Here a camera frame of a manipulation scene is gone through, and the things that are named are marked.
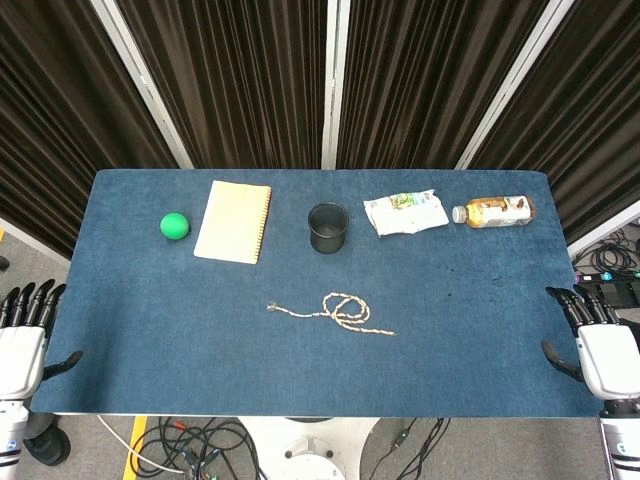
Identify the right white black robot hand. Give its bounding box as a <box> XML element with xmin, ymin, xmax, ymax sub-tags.
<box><xmin>541</xmin><ymin>283</ymin><xmax>640</xmax><ymax>401</ymax></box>

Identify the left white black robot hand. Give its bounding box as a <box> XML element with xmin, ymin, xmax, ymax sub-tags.
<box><xmin>0</xmin><ymin>279</ymin><xmax>84</xmax><ymax>401</ymax></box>

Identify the beige braided rope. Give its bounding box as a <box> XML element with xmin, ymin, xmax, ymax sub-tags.
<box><xmin>266</xmin><ymin>292</ymin><xmax>398</xmax><ymax>337</ymax></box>

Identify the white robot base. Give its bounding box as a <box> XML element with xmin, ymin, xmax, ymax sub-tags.
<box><xmin>239</xmin><ymin>417</ymin><xmax>379</xmax><ymax>480</ymax></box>

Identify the black power strip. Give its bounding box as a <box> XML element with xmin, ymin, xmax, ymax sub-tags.
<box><xmin>574</xmin><ymin>272</ymin><xmax>640</xmax><ymax>302</ymax></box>

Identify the black caster foot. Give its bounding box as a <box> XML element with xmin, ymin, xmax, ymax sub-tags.
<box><xmin>23</xmin><ymin>413</ymin><xmax>71</xmax><ymax>464</ymax></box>

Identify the blue table mat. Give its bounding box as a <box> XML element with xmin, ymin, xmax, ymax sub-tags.
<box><xmin>30</xmin><ymin>168</ymin><xmax>614</xmax><ymax>417</ymax></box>

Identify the brown drink plastic bottle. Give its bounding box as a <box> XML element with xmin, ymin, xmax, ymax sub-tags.
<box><xmin>451</xmin><ymin>194</ymin><xmax>537</xmax><ymax>230</ymax></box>

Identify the green ball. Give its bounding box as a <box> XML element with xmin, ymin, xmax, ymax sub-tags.
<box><xmin>159</xmin><ymin>212</ymin><xmax>192</xmax><ymax>241</ymax></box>

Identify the dark brown pleated curtain panel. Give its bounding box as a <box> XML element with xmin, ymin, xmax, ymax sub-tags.
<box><xmin>337</xmin><ymin>0</ymin><xmax>562</xmax><ymax>169</ymax></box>
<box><xmin>117</xmin><ymin>0</ymin><xmax>331</xmax><ymax>169</ymax></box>
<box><xmin>469</xmin><ymin>0</ymin><xmax>640</xmax><ymax>246</ymax></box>
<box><xmin>0</xmin><ymin>0</ymin><xmax>182</xmax><ymax>261</ymax></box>

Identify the white crumpled snack packet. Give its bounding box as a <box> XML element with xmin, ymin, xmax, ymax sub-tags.
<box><xmin>363</xmin><ymin>188</ymin><xmax>450</xmax><ymax>238</ymax></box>

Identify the beige spiral notebook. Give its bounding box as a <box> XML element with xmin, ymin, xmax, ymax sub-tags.
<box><xmin>193</xmin><ymin>179</ymin><xmax>273</xmax><ymax>265</ymax></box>

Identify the black cylindrical cup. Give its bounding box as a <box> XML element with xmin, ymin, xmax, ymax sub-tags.
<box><xmin>307</xmin><ymin>201</ymin><xmax>350</xmax><ymax>255</ymax></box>

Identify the coiled black cable pile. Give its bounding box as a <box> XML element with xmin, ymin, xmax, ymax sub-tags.
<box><xmin>574</xmin><ymin>229</ymin><xmax>640</xmax><ymax>274</ymax></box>

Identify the white floor cable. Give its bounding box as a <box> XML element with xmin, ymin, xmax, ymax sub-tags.
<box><xmin>97</xmin><ymin>415</ymin><xmax>186</xmax><ymax>474</ymax></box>

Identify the black floor cable bundle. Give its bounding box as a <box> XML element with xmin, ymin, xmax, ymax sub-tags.
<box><xmin>134</xmin><ymin>417</ymin><xmax>264</xmax><ymax>480</ymax></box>
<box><xmin>364</xmin><ymin>417</ymin><xmax>451</xmax><ymax>480</ymax></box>

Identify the grey metal partition post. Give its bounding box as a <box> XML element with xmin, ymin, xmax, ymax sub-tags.
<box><xmin>454</xmin><ymin>0</ymin><xmax>576</xmax><ymax>170</ymax></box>
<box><xmin>319</xmin><ymin>0</ymin><xmax>351</xmax><ymax>169</ymax></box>
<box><xmin>89</xmin><ymin>0</ymin><xmax>194</xmax><ymax>169</ymax></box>

